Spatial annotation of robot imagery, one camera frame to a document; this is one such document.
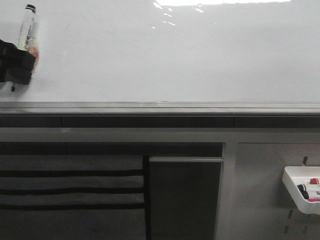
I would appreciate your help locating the grey black striped fabric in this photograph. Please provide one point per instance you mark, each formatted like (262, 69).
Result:
(60, 197)

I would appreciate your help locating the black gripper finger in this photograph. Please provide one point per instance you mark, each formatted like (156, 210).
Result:
(15, 65)

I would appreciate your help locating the black capped marker upper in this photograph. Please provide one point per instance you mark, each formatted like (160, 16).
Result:
(309, 187)

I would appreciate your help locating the black capped marker lower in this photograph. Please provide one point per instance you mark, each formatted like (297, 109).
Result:
(310, 194)

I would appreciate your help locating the black white whiteboard marker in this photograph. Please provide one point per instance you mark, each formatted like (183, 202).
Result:
(26, 41)

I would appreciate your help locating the grey pegboard panel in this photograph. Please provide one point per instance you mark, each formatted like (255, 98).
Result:
(261, 207)

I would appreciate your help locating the black capped marker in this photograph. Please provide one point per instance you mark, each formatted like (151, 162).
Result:
(309, 187)
(310, 194)

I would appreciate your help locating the white plastic marker tray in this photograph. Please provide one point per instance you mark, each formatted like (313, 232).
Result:
(296, 175)

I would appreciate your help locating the pink marker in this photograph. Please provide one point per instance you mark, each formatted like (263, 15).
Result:
(316, 199)

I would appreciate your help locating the white glossy whiteboard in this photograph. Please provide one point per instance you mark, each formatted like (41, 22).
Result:
(173, 56)

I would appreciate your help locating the red capped marker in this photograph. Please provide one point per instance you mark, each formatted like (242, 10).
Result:
(314, 181)

